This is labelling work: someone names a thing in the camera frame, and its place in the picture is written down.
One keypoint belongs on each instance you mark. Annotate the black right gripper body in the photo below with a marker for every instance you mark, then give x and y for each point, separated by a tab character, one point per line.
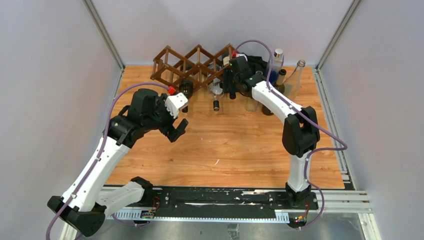
236	81

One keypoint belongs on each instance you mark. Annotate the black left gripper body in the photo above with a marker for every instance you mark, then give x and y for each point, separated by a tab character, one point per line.
163	120

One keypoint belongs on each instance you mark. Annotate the clear bottle black cap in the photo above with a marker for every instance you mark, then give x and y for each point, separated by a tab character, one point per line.
215	88

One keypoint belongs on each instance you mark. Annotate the dark bottle slot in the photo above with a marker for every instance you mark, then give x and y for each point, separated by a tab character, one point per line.
232	94

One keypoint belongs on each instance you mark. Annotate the blue square glass bottle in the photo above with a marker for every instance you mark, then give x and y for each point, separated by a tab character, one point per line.
275	65

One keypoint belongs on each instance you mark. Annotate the dark green wine bottle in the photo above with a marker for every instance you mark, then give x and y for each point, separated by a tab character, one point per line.
187	88

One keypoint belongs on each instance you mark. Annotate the clear glass bottle dark label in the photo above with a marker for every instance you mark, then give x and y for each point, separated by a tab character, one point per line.
292	84

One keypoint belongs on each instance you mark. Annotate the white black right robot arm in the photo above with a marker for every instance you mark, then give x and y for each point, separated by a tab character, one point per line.
299	135

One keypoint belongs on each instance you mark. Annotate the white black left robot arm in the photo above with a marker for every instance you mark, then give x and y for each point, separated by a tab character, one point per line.
82	206

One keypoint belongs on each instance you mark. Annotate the black cloth behind rack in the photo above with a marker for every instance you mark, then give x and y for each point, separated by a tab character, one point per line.
257	64

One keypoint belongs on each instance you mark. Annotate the brown wooden wine rack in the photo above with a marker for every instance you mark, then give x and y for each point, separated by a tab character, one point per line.
198	66

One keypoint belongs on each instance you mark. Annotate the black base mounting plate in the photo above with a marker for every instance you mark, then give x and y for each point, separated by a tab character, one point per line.
215	203

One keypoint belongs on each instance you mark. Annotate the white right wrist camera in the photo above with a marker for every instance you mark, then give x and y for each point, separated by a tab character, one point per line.
236	54

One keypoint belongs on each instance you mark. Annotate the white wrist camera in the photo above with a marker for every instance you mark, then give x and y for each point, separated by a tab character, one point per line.
175	103
236	54

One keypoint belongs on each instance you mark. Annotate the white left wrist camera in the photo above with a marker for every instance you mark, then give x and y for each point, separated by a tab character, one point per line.
175	103

